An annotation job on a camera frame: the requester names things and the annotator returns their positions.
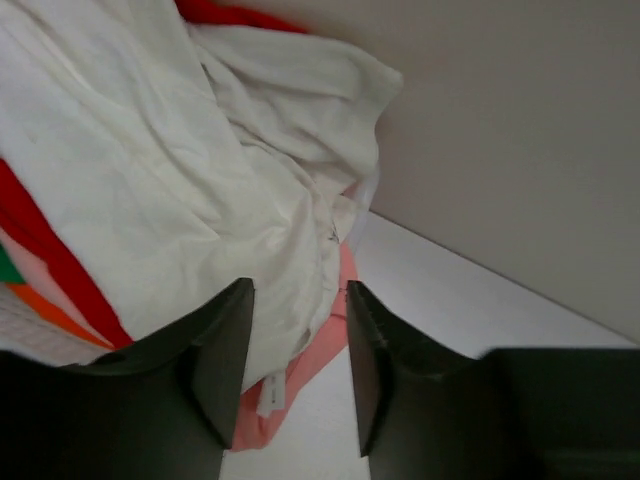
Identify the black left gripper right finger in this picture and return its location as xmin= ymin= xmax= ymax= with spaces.
xmin=347 ymin=281 xmax=500 ymax=479

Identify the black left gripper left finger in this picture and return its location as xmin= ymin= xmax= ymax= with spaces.
xmin=62 ymin=278 xmax=255 ymax=479

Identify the white t shirt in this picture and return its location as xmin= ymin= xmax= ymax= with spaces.
xmin=1 ymin=1 xmax=402 ymax=388

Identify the orange t shirt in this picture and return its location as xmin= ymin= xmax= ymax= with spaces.
xmin=6 ymin=283 xmax=114 ymax=351

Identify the white plastic laundry basket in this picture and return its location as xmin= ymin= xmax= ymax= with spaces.
xmin=1 ymin=284 xmax=108 ymax=366

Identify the green t shirt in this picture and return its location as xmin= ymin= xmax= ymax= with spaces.
xmin=0 ymin=246 xmax=25 ymax=284

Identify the red t shirt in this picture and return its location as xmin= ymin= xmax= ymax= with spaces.
xmin=1 ymin=1 xmax=322 ymax=347

